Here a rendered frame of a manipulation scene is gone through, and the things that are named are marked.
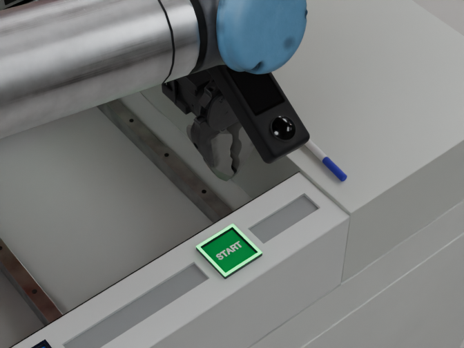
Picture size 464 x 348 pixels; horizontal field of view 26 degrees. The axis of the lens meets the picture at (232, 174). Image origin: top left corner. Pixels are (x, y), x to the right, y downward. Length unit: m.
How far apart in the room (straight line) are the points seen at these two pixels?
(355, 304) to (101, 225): 0.37
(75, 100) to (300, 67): 0.79
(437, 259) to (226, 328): 0.43
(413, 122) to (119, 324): 0.47
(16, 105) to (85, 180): 0.85
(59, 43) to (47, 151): 0.89
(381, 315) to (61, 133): 0.55
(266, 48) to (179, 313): 0.51
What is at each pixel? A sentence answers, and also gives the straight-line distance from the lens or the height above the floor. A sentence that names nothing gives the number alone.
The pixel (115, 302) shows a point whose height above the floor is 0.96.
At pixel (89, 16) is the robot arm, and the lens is 0.64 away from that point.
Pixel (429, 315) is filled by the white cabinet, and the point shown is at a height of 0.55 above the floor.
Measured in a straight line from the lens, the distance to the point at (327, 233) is 1.21.
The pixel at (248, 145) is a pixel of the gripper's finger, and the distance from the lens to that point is 1.04.
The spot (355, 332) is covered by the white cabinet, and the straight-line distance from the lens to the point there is 1.48.
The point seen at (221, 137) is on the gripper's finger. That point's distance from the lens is 1.00.
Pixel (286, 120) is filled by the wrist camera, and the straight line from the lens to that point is 0.92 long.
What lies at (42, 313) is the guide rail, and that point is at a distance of 1.29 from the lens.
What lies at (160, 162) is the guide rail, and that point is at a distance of 1.44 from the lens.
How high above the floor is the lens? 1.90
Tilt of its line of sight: 48 degrees down
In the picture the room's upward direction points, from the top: straight up
